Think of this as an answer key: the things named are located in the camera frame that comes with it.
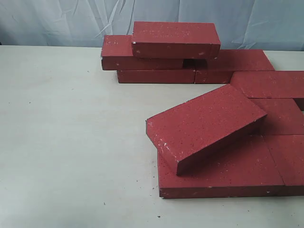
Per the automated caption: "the front large red brick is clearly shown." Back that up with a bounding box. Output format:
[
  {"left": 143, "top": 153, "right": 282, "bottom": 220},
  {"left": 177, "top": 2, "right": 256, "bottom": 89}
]
[{"left": 157, "top": 135, "right": 284, "bottom": 199}]

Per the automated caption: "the right second row brick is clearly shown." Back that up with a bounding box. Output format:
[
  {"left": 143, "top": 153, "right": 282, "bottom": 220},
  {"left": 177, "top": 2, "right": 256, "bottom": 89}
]
[{"left": 230, "top": 71, "right": 304, "bottom": 99}]

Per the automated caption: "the bottom left back brick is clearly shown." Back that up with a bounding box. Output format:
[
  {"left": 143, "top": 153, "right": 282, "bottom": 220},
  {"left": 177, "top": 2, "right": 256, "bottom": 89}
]
[{"left": 117, "top": 69, "right": 195, "bottom": 84}]

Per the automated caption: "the third row red brick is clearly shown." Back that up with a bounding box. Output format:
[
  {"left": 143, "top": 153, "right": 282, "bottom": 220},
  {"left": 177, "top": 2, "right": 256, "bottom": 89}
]
[{"left": 249, "top": 98, "right": 304, "bottom": 136}]

